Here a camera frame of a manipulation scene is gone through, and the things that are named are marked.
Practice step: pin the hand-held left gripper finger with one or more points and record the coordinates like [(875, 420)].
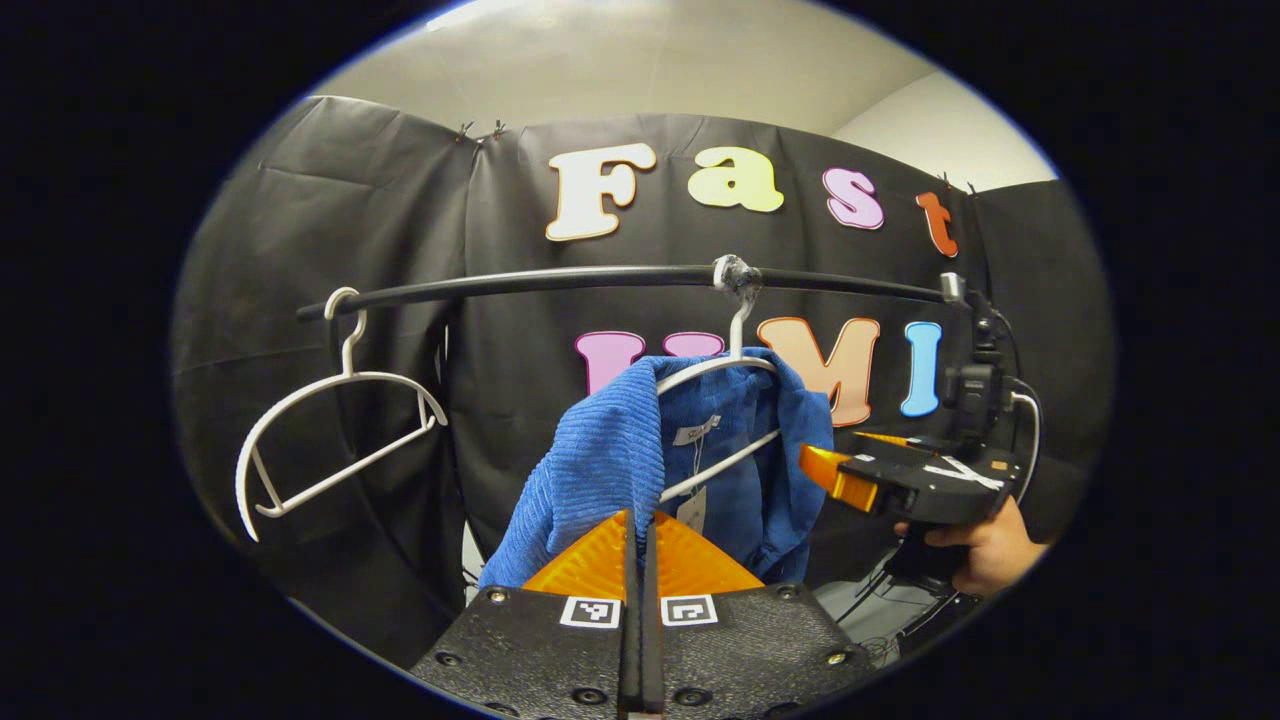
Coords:
[(652, 650), (631, 650)]

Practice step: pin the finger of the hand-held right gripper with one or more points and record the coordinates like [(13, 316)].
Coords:
[(845, 480), (900, 441)]

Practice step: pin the blue knit garment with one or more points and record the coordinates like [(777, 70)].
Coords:
[(600, 460)]

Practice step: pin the white hanger with taped hook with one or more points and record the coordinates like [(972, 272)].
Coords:
[(739, 330)]

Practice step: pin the white plastic hanger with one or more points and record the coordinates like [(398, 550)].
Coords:
[(348, 350)]

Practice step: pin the black backdrop cloth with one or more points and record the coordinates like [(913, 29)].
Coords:
[(300, 250)]

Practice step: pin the black clothes rail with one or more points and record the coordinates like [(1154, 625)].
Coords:
[(550, 281)]

